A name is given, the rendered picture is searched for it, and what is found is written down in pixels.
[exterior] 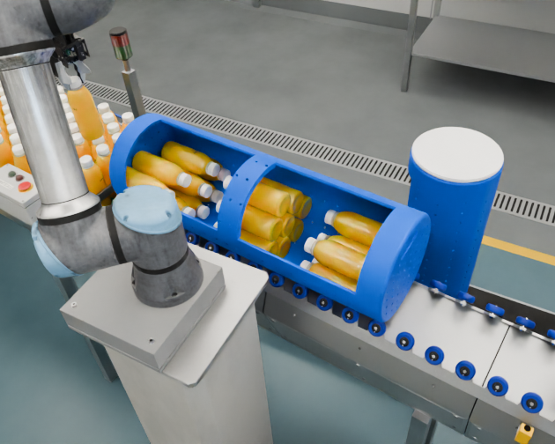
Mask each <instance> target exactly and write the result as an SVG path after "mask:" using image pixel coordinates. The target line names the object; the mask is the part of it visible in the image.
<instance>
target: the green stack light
mask: <svg viewBox="0 0 555 444"><path fill-rule="evenodd" d="M112 46H113V45H112ZM113 50H114V52H115V58H116V59H118V60H126V59H129V58H131V57H132V56H133V53H132V49H131V46H130V43H129V44H128V45H126V46H124V47H119V48H118V47H114V46H113Z"/></svg>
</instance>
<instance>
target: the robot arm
mask: <svg viewBox="0 0 555 444"><path fill-rule="evenodd" d="M114 4H115V0H0V82H1V85H2V87H3V90H4V95H5V98H6V100H7V103H8V106H9V109H10V111H11V116H12V119H13V121H14V123H15V126H16V129H17V132H18V136H19V139H20V142H21V144H22V147H23V150H24V153H25V155H26V160H27V163H28V166H29V168H30V171H31V174H32V177H33V180H34V183H35V186H36V188H37V191H38V194H39V197H40V200H41V206H40V208H39V210H37V212H36V217H37V219H38V220H37V221H36V222H34V223H33V225H32V237H33V240H34V246H35V249H36V251H37V253H38V256H39V258H40V259H41V261H42V263H43V265H44V266H45V267H46V269H47V270H48V271H49V272H50V273H51V274H53V275H54V276H55V277H58V278H67V277H72V276H81V275H83V274H84V273H87V272H92V271H96V270H102V269H105V268H109V267H113V266H116V265H120V264H124V263H130V262H133V264H132V272H131V285H132V288H133V291H134V293H135V295H136V296H137V298H138V299H139V300H140V301H141V302H142V303H144V304H145V305H147V306H149V307H156V308H168V307H175V306H178V305H180V304H182V303H184V302H186V301H188V300H189V299H191V298H192V297H193V296H194V295H195V294H196V293H197V292H198V291H199V289H200V287H201V285H202V283H203V281H204V271H203V267H202V264H201V262H200V260H199V259H198V257H197V256H196V255H195V253H194V252H193V251H192V250H191V248H190V247H189V245H188V242H187V238H186V234H185V231H184V227H183V223H182V215H181V211H180V209H179V208H178V205H177V202H176V200H175V198H174V196H173V195H172V194H171V193H170V192H168V191H167V190H165V189H162V188H161V187H157V186H152V185H138V186H134V187H131V188H128V189H125V190H124V191H123V193H120V194H118V195H117V197H116V198H115V200H114V203H113V204H111V205H107V206H102V204H101V201H100V197H99V196H97V195H95V194H93V193H92V192H90V191H89V189H88V187H87V184H86V181H85V176H84V173H83V169H82V167H81V164H80V160H79V157H78V153H77V149H76V146H75V144H74V140H73V137H72V135H71V131H70V126H69V124H68V120H67V117H66V114H65V111H64V108H63V103H62V100H61V97H60V94H59V91H58V88H57V85H56V80H55V77H56V78H57V79H58V81H59V82H60V83H61V85H62V86H63V87H64V88H66V89H67V90H68V91H70V85H71V84H72V82H71V79H70V77H69V76H68V74H67V73H66V71H65V67H66V68H69V66H68V65H69V64H71V63H73V64H74V69H75V71H76V72H77V74H78V77H80V80H81V81H82V83H84V82H85V74H91V71H90V69H89V68H88V67H87V66H86V65H85V64H84V62H83V60H85V59H86V56H89V57H90V55H89V52H88V49H87V46H86V43H85V39H84V38H82V37H80V36H78V35H76V34H74V33H75V32H78V31H81V30H83V29H86V28H87V27H89V26H92V25H93V24H95V23H97V22H98V21H100V20H101V19H103V18H104V17H106V16H107V15H108V13H109V12H111V10H112V9H113V7H114ZM82 42H83V43H84V44H85V49H86V51H85V50H84V47H83V44H82ZM57 58H58V59H59V60H60V61H61V62H60V61H58V59H57ZM54 75H55V77H54Z"/></svg>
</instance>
